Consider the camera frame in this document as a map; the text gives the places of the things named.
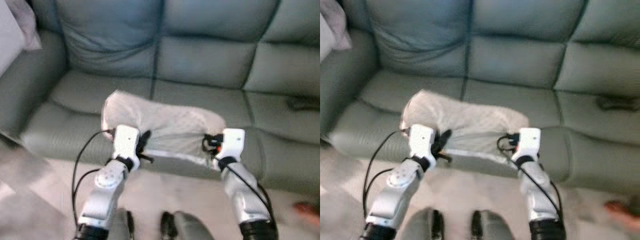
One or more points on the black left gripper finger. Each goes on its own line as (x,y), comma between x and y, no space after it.
(443,138)
(145,139)

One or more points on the beige dotted pillow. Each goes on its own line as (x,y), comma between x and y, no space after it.
(170,122)
(470,120)

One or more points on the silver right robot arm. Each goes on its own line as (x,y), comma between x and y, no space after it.
(542,195)
(245,197)

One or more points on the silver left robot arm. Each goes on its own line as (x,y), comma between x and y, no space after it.
(102,192)
(395,192)

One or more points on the green leather sofa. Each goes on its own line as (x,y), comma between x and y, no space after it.
(200,60)
(500,60)

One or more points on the silver left robot leg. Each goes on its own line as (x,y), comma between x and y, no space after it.
(122,225)
(422,225)

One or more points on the silver robot leg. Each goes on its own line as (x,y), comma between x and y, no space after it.
(122,225)
(422,225)
(495,227)
(187,227)

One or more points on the silver right robot leg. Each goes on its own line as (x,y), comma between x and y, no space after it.
(187,227)
(495,227)

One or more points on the small dark object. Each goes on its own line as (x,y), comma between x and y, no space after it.
(302,104)

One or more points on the person's bare foot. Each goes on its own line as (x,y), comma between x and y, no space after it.
(622,212)
(307,212)

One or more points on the pale pink cloth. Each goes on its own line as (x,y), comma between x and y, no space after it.
(332,20)
(17,25)

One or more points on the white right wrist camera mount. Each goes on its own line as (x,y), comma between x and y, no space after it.
(232,142)
(530,141)

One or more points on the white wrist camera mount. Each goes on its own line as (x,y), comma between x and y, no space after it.
(232,142)
(530,141)
(126,142)
(421,141)

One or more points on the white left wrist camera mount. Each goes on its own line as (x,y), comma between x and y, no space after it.
(126,142)
(421,141)

